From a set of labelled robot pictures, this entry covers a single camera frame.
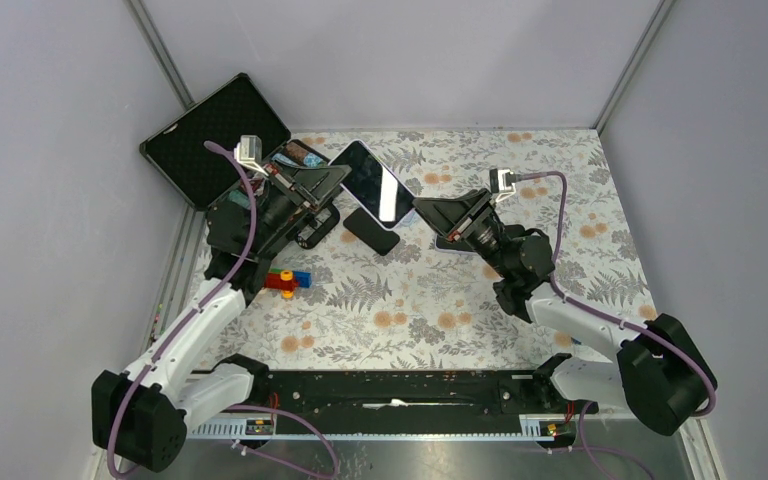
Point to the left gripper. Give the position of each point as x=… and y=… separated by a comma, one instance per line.
x=316, y=183

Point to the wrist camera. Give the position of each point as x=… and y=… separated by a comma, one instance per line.
x=248, y=153
x=502, y=184

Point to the black phone from blue case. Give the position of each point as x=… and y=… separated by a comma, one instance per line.
x=364, y=227

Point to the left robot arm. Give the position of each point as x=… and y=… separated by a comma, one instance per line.
x=144, y=413

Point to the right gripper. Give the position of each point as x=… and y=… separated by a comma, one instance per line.
x=451, y=215

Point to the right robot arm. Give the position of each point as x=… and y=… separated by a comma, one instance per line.
x=652, y=369

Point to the light blue phone case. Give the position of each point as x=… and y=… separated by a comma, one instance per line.
x=408, y=220

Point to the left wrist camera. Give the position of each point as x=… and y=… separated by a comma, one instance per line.
x=248, y=153

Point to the black poker chip case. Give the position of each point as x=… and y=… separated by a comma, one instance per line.
x=194, y=153

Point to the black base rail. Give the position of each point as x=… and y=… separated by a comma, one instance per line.
x=458, y=404

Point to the floral table mat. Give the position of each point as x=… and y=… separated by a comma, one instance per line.
x=422, y=308

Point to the red toy brick car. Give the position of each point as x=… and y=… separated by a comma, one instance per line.
x=286, y=282

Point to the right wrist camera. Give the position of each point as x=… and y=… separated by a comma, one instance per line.
x=502, y=184

